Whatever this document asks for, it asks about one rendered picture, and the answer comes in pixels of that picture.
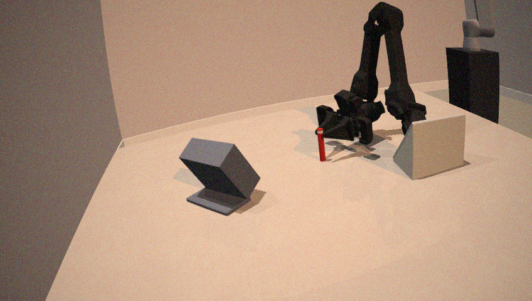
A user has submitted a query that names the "red peg with white band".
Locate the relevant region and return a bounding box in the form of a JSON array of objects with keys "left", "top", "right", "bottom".
[{"left": 317, "top": 128, "right": 326, "bottom": 162}]

